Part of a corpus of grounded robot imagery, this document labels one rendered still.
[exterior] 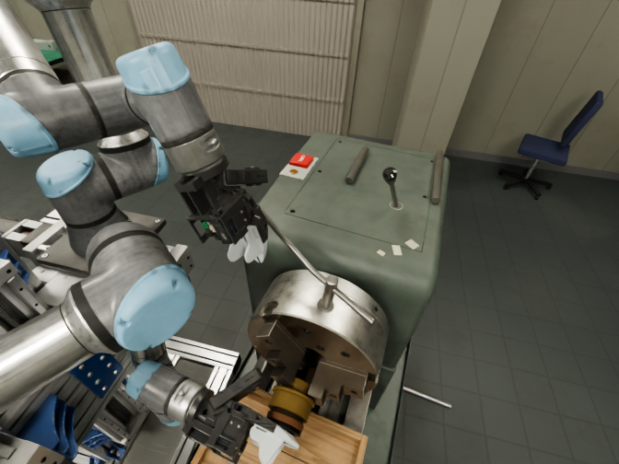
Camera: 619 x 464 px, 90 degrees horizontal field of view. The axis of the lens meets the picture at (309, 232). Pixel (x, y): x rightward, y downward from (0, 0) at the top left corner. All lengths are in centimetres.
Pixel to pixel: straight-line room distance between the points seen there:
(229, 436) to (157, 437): 104
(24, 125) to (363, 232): 62
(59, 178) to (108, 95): 35
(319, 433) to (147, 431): 98
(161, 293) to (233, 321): 163
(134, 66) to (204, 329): 180
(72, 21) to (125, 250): 48
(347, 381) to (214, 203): 44
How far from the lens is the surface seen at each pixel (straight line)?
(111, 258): 54
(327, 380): 71
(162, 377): 75
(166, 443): 169
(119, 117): 53
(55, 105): 52
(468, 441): 200
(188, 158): 46
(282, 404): 69
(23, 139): 52
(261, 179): 56
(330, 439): 91
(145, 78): 44
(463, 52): 283
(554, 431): 224
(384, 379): 108
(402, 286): 72
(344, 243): 73
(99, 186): 86
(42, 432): 92
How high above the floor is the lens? 177
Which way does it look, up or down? 43 degrees down
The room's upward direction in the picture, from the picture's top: 3 degrees clockwise
